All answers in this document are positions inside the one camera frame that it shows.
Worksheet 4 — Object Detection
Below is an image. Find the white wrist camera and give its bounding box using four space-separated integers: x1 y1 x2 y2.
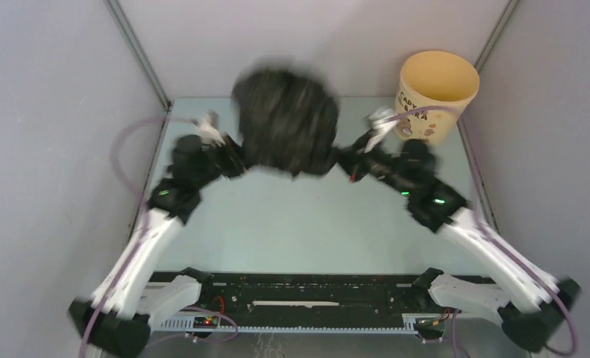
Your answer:
192 111 225 146
364 107 396 152

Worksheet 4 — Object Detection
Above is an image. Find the left aluminium corner post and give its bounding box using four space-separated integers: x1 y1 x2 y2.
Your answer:
104 0 172 112

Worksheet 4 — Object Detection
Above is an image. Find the yellow capybara trash bin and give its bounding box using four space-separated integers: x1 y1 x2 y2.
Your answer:
395 50 480 145

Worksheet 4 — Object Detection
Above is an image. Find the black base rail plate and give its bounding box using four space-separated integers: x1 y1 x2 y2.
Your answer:
141 270 503 331

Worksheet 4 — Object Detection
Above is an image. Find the small circuit board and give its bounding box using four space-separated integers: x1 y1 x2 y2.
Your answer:
192 316 219 329
415 317 447 329

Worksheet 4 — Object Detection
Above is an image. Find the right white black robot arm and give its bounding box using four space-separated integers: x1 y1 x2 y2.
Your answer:
337 134 581 353

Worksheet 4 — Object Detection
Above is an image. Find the purple cable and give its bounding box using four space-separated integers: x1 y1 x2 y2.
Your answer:
383 104 580 358
77 116 199 358

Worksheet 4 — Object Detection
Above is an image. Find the right small circuit board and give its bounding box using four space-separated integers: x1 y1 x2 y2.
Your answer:
415 317 447 329

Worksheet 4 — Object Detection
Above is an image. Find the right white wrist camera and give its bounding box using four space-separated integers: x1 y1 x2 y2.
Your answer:
364 107 396 152

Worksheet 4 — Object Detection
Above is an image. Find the right aluminium corner post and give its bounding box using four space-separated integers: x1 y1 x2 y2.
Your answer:
474 0 521 72

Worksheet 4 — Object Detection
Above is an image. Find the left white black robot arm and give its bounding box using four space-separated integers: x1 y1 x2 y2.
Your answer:
69 134 245 357

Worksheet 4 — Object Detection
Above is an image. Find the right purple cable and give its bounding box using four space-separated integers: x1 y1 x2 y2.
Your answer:
383 104 580 358

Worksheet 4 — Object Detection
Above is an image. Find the left small circuit board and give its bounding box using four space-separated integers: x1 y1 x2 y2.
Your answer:
192 316 219 329

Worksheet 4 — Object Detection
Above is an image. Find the aluminium corner post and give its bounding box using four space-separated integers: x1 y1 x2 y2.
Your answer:
474 0 521 72
104 0 172 112

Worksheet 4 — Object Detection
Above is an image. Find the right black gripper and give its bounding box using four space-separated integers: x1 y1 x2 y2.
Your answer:
325 133 410 198

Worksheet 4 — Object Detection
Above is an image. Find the white slotted cable duct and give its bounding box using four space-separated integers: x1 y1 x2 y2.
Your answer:
154 315 418 334

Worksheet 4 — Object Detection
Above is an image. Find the black plastic trash bag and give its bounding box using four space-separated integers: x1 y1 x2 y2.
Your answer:
231 65 339 177

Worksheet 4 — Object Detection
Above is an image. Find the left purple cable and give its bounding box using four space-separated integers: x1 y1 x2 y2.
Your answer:
77 116 199 358

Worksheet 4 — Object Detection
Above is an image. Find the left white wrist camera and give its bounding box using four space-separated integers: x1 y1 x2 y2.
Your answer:
192 111 225 146

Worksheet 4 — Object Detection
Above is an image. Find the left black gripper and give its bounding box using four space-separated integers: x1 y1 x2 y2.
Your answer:
198 136 265 189

